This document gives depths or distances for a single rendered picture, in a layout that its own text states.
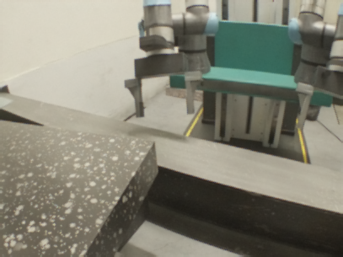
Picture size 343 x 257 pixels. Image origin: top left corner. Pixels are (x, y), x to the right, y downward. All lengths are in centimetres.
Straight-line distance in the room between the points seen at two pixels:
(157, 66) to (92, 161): 45
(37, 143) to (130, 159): 9
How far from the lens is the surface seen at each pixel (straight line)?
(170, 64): 58
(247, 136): 128
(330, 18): 272
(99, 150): 18
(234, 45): 103
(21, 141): 23
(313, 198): 51
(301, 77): 95
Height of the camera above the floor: 100
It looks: 30 degrees down
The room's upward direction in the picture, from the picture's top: 3 degrees counter-clockwise
